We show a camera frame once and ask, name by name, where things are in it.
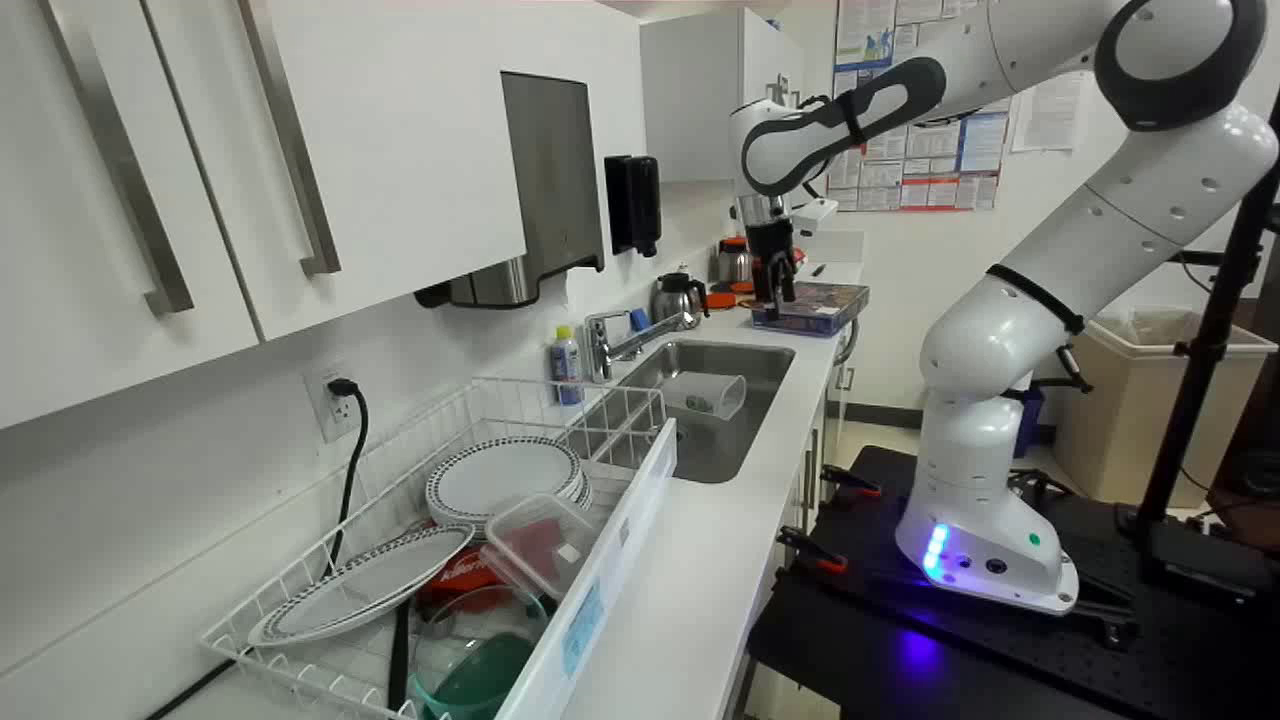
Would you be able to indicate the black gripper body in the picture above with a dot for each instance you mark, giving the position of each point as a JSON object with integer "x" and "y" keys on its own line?
{"x": 773, "y": 245}

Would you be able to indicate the chrome sink faucet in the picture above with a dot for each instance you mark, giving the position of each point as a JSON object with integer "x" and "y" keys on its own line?
{"x": 606, "y": 345}

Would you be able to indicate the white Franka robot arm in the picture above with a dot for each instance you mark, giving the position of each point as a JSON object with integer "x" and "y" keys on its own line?
{"x": 1145, "y": 202}

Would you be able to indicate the dark blue box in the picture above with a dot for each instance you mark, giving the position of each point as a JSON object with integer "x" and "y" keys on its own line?
{"x": 800, "y": 318}

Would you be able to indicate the cylindrical can with label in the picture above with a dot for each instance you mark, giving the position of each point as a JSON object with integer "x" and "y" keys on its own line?
{"x": 732, "y": 267}

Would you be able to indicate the stainless steel sink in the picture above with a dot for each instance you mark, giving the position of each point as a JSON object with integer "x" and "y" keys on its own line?
{"x": 724, "y": 401}

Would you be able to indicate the translucent plastic container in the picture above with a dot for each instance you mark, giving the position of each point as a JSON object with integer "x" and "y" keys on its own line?
{"x": 707, "y": 394}

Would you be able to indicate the blue sponge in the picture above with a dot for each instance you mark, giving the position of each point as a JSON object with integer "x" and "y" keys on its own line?
{"x": 641, "y": 320}

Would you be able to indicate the white lower cabinet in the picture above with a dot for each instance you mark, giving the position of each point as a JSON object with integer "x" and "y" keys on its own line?
{"x": 825, "y": 442}

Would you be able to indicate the red black clamp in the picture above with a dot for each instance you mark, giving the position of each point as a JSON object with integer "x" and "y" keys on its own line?
{"x": 819, "y": 550}
{"x": 855, "y": 486}

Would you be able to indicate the dish soap bottle yellow cap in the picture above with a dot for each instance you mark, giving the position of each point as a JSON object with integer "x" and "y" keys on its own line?
{"x": 566, "y": 364}

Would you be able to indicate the steel paper towel dispenser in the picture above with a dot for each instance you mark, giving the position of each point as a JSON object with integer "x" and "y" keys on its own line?
{"x": 553, "y": 187}

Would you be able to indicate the white paper sheet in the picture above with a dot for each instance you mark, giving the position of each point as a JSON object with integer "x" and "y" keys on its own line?
{"x": 1047, "y": 117}

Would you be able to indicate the round white plate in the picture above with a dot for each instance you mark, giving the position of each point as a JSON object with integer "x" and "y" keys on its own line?
{"x": 505, "y": 479}

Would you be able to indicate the clear food container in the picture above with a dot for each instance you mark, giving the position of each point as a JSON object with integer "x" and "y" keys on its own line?
{"x": 542, "y": 547}

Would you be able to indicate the white box with blue label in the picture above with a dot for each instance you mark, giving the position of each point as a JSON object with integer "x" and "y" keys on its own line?
{"x": 603, "y": 586}

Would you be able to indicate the black robot table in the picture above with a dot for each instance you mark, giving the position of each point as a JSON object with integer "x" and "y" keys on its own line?
{"x": 864, "y": 641}

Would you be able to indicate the beige trash bin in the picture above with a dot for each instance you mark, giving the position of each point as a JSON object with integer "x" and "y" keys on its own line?
{"x": 1134, "y": 414}

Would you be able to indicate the white upper cabinet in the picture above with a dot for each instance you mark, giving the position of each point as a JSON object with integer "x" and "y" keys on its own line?
{"x": 403, "y": 135}

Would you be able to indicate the green plastic bowl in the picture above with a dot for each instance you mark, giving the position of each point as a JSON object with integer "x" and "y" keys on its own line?
{"x": 481, "y": 675}

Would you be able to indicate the oval white plate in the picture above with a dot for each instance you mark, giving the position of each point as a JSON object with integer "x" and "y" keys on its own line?
{"x": 364, "y": 586}

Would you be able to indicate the black utensil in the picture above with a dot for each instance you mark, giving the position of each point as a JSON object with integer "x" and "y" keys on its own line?
{"x": 396, "y": 660}

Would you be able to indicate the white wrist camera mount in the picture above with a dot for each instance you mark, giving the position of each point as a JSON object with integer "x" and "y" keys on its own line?
{"x": 800, "y": 205}

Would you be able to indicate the black wall soap dispenser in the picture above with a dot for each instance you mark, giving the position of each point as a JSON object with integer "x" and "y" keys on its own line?
{"x": 632, "y": 202}

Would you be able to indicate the small white wall cabinet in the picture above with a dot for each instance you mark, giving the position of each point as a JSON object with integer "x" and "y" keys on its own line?
{"x": 700, "y": 95}

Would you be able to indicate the wall poster chart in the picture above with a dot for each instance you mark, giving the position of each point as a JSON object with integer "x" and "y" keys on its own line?
{"x": 935, "y": 164}

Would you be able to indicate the black camera stand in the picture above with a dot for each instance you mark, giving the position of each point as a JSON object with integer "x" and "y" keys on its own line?
{"x": 1202, "y": 375}

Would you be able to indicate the wall outlet with plug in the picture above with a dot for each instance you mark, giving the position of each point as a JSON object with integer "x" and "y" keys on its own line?
{"x": 329, "y": 406}

